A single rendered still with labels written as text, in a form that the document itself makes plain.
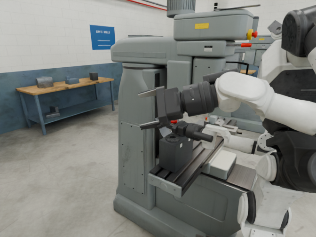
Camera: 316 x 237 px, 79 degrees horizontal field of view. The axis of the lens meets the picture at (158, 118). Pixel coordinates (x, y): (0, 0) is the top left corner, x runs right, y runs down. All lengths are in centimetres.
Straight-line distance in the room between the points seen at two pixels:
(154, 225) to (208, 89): 168
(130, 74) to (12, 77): 365
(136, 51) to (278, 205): 135
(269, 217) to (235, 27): 97
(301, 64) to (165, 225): 165
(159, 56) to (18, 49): 388
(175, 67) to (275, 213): 102
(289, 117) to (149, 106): 117
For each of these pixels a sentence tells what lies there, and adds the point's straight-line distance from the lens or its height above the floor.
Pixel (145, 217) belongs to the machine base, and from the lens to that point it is 208.
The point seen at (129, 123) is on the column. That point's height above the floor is 105.
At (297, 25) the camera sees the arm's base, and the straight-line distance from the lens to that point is 66.
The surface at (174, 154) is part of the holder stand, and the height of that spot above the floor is 111.
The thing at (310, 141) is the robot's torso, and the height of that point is 145.
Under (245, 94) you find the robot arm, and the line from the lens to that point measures 50.
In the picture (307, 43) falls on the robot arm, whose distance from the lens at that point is 66.
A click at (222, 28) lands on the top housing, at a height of 179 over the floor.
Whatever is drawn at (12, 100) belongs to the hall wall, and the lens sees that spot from 502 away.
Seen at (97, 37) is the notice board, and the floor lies 191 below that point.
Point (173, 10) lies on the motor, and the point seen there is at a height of 192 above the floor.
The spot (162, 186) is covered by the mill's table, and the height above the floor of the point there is 93.
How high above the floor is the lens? 170
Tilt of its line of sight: 21 degrees down
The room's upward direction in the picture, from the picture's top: straight up
